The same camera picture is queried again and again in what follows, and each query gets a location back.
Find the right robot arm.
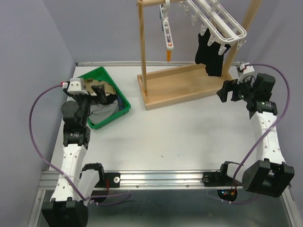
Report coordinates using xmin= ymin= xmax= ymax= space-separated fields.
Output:
xmin=217 ymin=73 xmax=294 ymax=198

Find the aluminium mounting rail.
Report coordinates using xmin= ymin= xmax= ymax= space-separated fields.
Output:
xmin=39 ymin=168 xmax=292 ymax=190

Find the green plastic tray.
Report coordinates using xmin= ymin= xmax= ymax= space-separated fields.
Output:
xmin=81 ymin=67 xmax=131 ymax=130

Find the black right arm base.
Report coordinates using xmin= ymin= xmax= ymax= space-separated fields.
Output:
xmin=202 ymin=161 xmax=248 ymax=187

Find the wooden clothes rack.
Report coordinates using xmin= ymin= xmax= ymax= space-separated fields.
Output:
xmin=136 ymin=0 xmax=262 ymax=110

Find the orange clothes peg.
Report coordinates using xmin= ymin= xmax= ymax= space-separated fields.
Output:
xmin=166 ymin=49 xmax=171 ymax=62

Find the white straight clip hanger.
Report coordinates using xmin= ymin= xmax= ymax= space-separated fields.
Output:
xmin=159 ymin=0 xmax=174 ymax=51

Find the blue striped underwear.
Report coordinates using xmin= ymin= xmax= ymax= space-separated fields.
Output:
xmin=116 ymin=94 xmax=125 ymax=111

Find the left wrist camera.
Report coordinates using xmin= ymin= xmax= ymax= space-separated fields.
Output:
xmin=61 ymin=78 xmax=89 ymax=96

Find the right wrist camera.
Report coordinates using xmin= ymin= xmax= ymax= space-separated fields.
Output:
xmin=237 ymin=62 xmax=255 ymax=84

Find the black underwear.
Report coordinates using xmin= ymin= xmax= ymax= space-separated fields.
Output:
xmin=195 ymin=29 xmax=231 ymax=77
xmin=95 ymin=93 xmax=117 ymax=105

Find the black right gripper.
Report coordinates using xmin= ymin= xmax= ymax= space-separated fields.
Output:
xmin=215 ymin=74 xmax=256 ymax=103

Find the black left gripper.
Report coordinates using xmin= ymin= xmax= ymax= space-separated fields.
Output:
xmin=64 ymin=84 xmax=106 ymax=125

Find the white rectangular clip hanger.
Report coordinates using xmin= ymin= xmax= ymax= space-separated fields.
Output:
xmin=179 ymin=0 xmax=247 ymax=55

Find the grey underwear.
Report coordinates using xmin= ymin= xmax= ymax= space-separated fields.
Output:
xmin=89 ymin=103 xmax=118 ymax=124

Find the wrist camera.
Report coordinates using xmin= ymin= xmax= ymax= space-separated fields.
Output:
xmin=237 ymin=62 xmax=255 ymax=84
xmin=61 ymin=78 xmax=89 ymax=96

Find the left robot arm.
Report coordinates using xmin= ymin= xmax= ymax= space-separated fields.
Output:
xmin=42 ymin=82 xmax=105 ymax=227

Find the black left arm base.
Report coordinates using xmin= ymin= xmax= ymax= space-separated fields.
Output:
xmin=80 ymin=163 xmax=121 ymax=188

